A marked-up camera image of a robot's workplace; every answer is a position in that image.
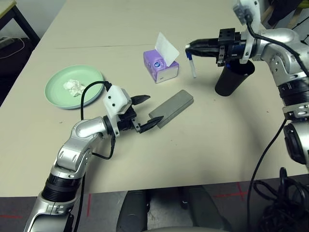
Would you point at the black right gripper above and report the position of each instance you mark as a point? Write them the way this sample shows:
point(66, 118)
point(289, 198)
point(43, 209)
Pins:
point(233, 48)

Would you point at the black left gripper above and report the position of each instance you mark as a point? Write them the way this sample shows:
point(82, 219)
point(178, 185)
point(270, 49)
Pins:
point(126, 120)

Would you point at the white marker with blue band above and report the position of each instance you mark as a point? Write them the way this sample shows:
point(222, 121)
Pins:
point(192, 68)

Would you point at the grey glasses case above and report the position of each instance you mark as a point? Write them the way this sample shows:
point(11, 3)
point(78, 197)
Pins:
point(171, 107)

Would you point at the light green plastic plate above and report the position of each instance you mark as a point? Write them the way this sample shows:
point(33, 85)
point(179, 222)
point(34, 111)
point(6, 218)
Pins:
point(58, 91)

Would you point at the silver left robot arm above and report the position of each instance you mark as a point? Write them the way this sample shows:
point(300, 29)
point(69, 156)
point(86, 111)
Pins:
point(82, 130)

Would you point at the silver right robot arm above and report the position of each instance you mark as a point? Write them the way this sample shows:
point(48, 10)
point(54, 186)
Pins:
point(282, 38)

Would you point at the flat white tissue sheet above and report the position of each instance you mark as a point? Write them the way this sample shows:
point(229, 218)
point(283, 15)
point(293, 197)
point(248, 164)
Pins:
point(166, 49)

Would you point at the black plastic cup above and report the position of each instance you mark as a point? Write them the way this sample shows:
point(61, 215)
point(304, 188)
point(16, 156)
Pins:
point(227, 82)

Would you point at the purple tissue pack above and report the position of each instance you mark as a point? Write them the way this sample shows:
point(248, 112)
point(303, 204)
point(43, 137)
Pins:
point(166, 73)

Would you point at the wooden stool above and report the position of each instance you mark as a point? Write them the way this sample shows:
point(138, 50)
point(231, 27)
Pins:
point(268, 13)

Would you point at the black jacket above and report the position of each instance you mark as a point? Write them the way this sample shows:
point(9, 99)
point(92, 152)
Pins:
point(282, 9)

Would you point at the black tripod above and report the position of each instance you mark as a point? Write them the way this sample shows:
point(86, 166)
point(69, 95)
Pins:
point(297, 21)

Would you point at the dark robot left leg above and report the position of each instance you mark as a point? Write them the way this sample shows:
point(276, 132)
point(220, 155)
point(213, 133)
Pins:
point(132, 212)

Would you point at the dark robot leg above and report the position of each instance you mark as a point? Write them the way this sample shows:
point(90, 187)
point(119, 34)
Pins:
point(202, 207)
point(132, 212)

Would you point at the yellow stool cushion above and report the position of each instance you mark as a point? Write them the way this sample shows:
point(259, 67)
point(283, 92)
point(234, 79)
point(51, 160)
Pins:
point(304, 6)

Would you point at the dark robot right leg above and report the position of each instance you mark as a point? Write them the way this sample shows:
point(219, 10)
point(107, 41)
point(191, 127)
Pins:
point(202, 207)

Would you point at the red floor tape cross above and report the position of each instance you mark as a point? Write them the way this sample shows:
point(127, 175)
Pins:
point(239, 192)

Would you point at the grey power strip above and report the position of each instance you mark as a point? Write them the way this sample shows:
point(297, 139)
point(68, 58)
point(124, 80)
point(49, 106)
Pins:
point(6, 41)

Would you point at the red floor tape strip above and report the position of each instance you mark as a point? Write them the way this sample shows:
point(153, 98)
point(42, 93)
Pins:
point(9, 216)

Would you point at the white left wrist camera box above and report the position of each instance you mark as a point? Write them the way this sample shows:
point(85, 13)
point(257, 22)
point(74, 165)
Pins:
point(116, 96)

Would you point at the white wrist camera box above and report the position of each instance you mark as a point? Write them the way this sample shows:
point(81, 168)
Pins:
point(116, 96)
point(251, 9)

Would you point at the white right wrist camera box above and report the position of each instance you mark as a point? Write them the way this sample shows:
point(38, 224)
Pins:
point(251, 9)

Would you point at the wooden side table black frame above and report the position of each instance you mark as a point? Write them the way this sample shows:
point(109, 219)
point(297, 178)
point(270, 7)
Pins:
point(7, 4)

